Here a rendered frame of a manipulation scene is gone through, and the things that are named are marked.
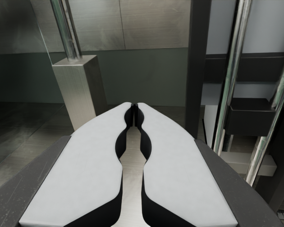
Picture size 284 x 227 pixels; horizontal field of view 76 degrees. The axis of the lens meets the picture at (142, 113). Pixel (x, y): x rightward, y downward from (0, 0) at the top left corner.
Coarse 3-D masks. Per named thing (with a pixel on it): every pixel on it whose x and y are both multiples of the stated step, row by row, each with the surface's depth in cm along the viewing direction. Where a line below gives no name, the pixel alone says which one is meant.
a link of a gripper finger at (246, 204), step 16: (208, 160) 7; (224, 176) 7; (240, 176) 7; (224, 192) 6; (240, 192) 6; (256, 192) 6; (240, 208) 6; (256, 208) 6; (240, 224) 5; (256, 224) 5; (272, 224) 5
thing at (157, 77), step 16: (160, 48) 65; (176, 48) 64; (112, 64) 72; (128, 64) 71; (144, 64) 69; (160, 64) 68; (176, 64) 67; (112, 80) 76; (128, 80) 74; (144, 80) 73; (160, 80) 72; (176, 80) 70; (112, 96) 80; (128, 96) 78; (144, 96) 77; (160, 96) 75; (176, 96) 74
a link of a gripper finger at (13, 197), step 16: (64, 144) 8; (32, 160) 7; (48, 160) 7; (16, 176) 6; (32, 176) 6; (0, 192) 6; (16, 192) 6; (32, 192) 6; (0, 208) 5; (16, 208) 5; (0, 224) 5; (16, 224) 5
